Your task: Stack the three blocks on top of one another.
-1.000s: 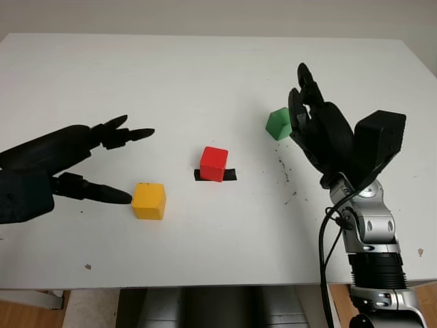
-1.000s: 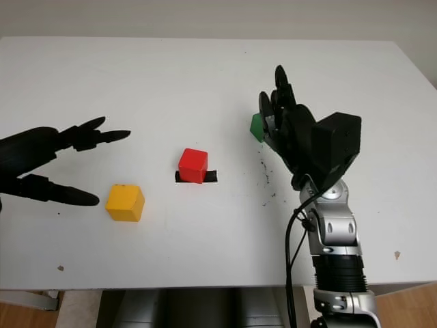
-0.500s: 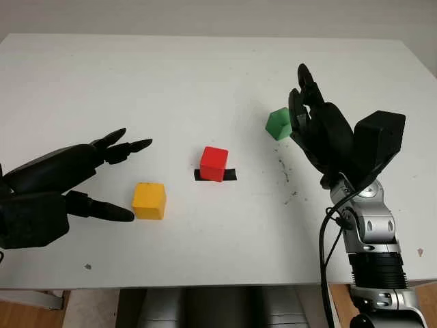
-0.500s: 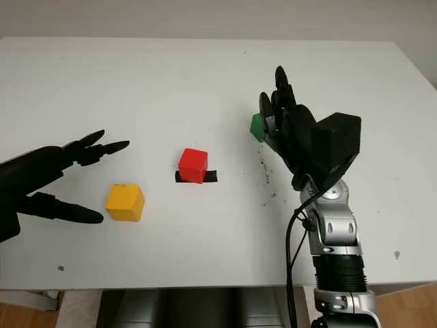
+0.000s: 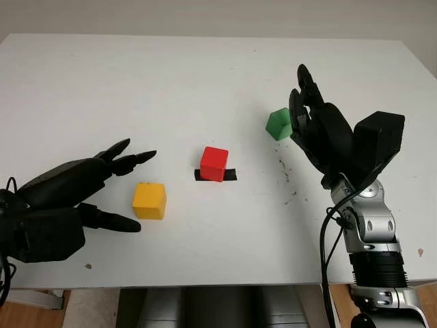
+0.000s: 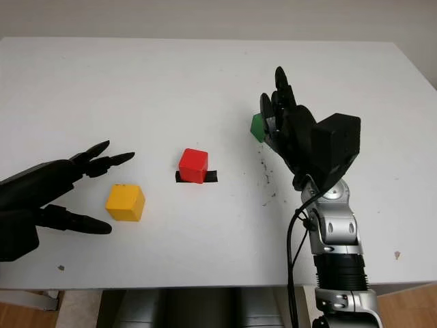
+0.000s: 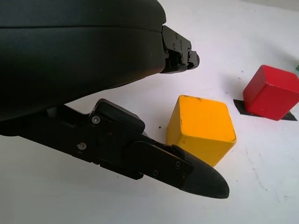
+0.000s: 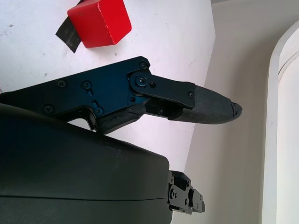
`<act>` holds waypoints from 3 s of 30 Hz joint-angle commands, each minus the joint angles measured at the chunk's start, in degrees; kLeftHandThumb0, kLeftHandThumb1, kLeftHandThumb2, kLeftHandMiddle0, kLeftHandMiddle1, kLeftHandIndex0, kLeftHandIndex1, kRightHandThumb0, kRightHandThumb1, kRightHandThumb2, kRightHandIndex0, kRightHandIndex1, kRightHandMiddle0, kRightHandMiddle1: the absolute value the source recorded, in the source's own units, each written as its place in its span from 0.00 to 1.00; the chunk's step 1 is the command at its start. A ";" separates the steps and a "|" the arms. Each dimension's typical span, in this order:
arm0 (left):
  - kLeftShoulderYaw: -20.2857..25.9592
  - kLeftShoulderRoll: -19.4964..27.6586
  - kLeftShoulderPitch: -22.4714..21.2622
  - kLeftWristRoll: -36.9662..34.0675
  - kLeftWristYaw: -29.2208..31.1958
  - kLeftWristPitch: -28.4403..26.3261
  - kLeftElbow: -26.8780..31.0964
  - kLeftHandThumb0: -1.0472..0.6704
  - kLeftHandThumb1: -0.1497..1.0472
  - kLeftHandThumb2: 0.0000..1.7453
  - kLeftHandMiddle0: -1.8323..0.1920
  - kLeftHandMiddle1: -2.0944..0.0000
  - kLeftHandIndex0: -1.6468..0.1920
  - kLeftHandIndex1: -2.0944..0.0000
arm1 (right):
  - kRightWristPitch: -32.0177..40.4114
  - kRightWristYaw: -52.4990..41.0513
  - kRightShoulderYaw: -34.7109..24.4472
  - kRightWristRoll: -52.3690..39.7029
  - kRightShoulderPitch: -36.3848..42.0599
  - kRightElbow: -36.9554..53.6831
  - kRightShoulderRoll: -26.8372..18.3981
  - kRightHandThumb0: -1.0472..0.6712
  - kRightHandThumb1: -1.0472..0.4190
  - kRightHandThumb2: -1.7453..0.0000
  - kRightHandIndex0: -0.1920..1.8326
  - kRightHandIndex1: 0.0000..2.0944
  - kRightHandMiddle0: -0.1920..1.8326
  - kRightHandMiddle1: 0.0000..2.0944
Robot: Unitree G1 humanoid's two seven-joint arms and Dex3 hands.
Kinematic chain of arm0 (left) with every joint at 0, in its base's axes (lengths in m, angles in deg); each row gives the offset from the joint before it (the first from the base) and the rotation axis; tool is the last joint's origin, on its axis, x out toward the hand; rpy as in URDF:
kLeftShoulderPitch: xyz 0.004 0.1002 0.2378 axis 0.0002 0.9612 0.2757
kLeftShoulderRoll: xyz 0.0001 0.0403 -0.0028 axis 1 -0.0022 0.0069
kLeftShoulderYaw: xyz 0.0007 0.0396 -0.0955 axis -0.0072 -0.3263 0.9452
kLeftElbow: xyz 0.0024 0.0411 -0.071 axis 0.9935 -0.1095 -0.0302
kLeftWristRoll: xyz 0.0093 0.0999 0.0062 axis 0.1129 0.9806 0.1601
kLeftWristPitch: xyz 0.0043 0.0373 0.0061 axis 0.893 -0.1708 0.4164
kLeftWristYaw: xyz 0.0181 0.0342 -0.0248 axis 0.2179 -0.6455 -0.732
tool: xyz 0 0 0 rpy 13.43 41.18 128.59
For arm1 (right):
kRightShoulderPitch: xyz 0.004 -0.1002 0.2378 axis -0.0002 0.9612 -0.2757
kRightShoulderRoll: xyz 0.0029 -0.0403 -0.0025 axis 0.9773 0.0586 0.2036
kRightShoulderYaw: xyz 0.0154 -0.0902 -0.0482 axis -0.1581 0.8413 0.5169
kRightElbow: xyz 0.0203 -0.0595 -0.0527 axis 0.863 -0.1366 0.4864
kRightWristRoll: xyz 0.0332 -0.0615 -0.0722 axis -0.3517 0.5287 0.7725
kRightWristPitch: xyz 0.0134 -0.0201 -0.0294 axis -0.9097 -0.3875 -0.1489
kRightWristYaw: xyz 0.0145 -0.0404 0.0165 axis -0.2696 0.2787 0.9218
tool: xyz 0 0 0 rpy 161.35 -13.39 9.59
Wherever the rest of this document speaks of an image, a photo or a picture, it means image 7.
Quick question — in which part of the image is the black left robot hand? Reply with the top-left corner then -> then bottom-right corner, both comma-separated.
0,0 -> 231,200

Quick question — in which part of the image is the yellow wooden block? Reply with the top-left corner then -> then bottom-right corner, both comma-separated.
166,95 -> 237,168

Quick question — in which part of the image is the red wooden block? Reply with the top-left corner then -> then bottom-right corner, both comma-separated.
242,64 -> 299,121

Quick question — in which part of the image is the black tape strip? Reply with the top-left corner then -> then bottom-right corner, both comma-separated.
233,99 -> 299,121

